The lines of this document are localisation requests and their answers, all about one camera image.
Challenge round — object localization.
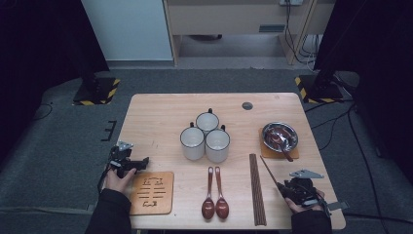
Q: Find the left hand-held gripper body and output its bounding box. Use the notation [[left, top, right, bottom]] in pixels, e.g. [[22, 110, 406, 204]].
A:
[[109, 139, 140, 179]]

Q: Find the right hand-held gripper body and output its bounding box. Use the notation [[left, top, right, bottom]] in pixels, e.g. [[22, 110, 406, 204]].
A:
[[286, 169, 325, 209]]

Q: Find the slim brown chopstick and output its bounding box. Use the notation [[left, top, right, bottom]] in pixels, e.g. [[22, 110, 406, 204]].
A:
[[259, 155, 283, 189]]

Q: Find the row of wooden chopsticks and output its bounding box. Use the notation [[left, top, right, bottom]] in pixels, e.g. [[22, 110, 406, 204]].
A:
[[248, 153, 268, 227]]

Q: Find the red-brown wooden spoon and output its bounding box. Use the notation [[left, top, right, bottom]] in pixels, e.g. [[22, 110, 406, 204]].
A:
[[213, 166, 230, 219], [201, 166, 216, 220], [264, 128, 295, 163]]

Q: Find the carved wooden trivet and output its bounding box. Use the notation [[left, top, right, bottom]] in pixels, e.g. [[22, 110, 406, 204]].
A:
[[258, 127, 300, 160], [130, 171, 175, 216]]

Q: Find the stainless steel bowl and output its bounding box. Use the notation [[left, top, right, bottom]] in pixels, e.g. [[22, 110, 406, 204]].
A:
[[261, 121, 299, 153]]

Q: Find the person's right hand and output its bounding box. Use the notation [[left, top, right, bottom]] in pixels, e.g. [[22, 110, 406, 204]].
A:
[[285, 189, 325, 215]]

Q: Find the person's left hand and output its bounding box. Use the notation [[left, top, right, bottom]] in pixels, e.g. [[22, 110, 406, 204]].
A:
[[102, 167, 138, 196]]

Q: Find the white mug black rim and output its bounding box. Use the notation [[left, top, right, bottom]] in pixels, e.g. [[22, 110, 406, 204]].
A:
[[204, 125, 231, 164], [195, 107, 220, 136], [179, 121, 207, 158]]

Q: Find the black stand base striped edge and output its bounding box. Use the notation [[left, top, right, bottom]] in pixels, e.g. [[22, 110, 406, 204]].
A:
[[294, 74, 345, 104], [72, 77, 121, 106]]

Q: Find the white cabinet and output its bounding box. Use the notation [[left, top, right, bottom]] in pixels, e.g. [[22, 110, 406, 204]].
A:
[[79, 0, 173, 61]]

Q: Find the black curtain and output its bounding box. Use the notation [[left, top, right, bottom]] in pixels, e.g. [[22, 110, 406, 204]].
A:
[[313, 0, 413, 183], [0, 0, 110, 164]]

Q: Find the beige wooden desk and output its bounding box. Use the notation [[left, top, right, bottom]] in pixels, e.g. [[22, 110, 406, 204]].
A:
[[162, 0, 337, 66]]

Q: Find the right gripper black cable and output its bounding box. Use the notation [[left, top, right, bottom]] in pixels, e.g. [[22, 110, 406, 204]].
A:
[[319, 197, 333, 218]]

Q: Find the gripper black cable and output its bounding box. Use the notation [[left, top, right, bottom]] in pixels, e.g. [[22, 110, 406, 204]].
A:
[[319, 197, 333, 218], [96, 155, 113, 196]]

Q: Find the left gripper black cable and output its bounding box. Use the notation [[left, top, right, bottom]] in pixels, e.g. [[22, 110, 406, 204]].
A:
[[96, 155, 113, 196]]

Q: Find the long black floor cable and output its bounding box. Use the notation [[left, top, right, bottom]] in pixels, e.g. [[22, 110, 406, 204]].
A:
[[346, 103, 391, 234]]

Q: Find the black desk power cable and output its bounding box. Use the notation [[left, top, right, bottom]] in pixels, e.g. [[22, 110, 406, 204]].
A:
[[283, 0, 315, 64]]

